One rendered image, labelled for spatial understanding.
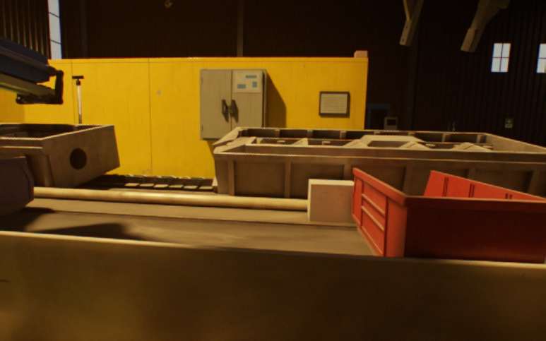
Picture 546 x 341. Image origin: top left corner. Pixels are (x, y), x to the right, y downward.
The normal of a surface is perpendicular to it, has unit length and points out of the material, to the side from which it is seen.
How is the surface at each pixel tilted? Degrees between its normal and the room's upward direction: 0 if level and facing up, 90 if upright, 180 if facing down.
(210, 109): 90
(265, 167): 100
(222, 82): 90
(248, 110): 90
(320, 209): 90
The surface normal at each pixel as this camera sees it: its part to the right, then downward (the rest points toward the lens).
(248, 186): -0.10, 0.29
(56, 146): 1.00, 0.04
